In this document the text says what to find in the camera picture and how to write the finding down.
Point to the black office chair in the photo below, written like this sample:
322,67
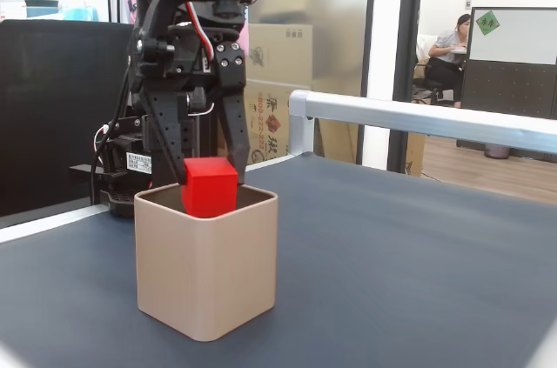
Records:
428,83

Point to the grey office partition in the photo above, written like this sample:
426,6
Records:
509,85

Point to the green paper sticker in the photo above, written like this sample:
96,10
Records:
487,22

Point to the beige square container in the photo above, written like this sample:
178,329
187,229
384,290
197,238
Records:
204,272

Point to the black door frame post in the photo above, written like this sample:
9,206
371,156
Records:
407,59

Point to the pink waste bin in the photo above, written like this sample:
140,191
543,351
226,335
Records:
496,150

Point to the small cardboard box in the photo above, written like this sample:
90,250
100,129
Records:
415,155

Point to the teal storage box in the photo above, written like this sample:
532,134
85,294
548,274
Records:
80,14

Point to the silver metal table railing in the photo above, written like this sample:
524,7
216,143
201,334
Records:
413,118

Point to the person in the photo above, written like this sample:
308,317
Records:
448,63

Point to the plain cardboard box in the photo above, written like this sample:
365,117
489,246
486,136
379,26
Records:
280,52

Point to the red cube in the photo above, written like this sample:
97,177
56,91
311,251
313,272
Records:
209,187

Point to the black mesh panel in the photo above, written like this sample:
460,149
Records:
56,115

